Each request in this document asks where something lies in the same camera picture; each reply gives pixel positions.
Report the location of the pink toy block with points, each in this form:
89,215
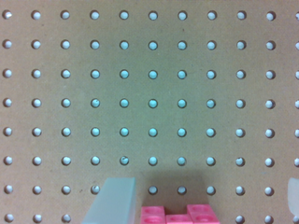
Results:
196,214

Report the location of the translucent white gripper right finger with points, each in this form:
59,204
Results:
293,196

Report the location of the translucent teal gripper left finger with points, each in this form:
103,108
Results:
114,204

